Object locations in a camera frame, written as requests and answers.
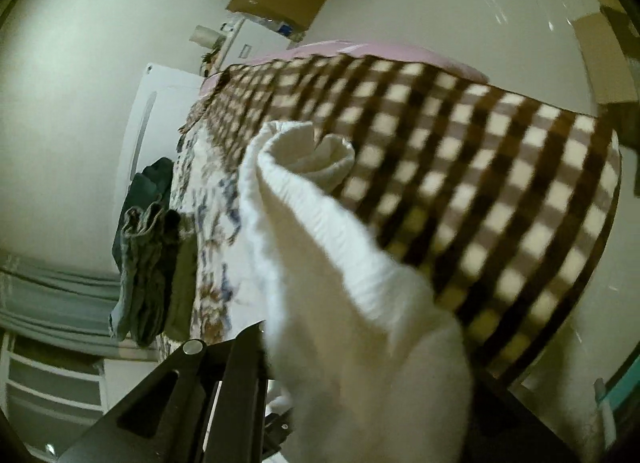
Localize dark green clothing pile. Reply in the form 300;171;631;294
108;157;180;348

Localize white pants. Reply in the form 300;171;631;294
239;122;473;462

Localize brown checkered blanket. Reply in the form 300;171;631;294
186;53;622;383

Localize white nightstand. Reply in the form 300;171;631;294
214;16;293;72

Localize floral fleece blanket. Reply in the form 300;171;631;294
156;127;266;360

